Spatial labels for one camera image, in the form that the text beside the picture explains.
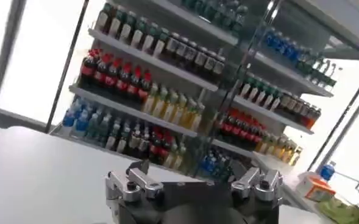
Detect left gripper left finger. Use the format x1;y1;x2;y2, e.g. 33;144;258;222
105;159;165;211

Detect light green cloth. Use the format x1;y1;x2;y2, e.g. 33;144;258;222
318;197;359;224

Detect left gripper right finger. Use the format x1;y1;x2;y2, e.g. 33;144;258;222
230;166;284;204

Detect blue water bottle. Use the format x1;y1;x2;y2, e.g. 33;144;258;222
319;161;337;182

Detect orange cardboard box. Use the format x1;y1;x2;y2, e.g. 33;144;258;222
297;172;337;203

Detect white desk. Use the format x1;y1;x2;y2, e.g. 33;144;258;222
252;151;359;224

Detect shelf rack with bottles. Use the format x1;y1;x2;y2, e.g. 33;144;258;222
49;0;250;182
197;0;340;185

